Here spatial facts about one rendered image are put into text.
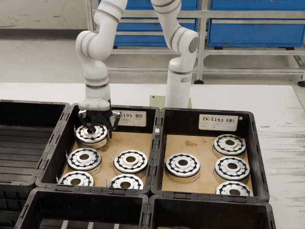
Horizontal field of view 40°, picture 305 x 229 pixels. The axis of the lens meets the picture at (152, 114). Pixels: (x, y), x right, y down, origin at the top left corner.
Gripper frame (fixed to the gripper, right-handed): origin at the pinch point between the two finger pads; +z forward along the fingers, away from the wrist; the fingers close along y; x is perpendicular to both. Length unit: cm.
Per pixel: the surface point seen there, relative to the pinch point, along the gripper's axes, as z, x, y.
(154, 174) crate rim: -5.5, 23.5, -19.0
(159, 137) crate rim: -5.8, 7.8, -19.2
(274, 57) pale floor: 88, -239, -107
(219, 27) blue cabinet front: 40, -188, -52
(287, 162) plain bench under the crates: 17, -11, -64
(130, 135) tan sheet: 4.2, -5.8, -8.6
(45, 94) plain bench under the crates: 17, -50, 36
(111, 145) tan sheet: 4.1, 0.3, -3.1
